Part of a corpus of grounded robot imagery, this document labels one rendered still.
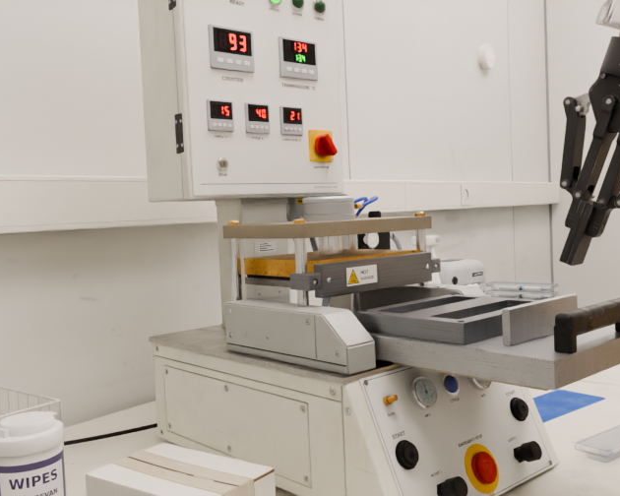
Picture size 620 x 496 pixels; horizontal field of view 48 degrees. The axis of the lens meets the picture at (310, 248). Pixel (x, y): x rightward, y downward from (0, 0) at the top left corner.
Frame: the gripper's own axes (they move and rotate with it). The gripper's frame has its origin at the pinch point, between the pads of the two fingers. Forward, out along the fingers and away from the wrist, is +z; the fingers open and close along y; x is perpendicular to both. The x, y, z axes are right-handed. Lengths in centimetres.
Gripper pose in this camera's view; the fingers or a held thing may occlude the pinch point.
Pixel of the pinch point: (582, 232)
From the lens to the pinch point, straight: 80.8
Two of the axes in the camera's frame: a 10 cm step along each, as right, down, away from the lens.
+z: -2.2, 9.2, 3.1
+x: 7.0, -0.7, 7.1
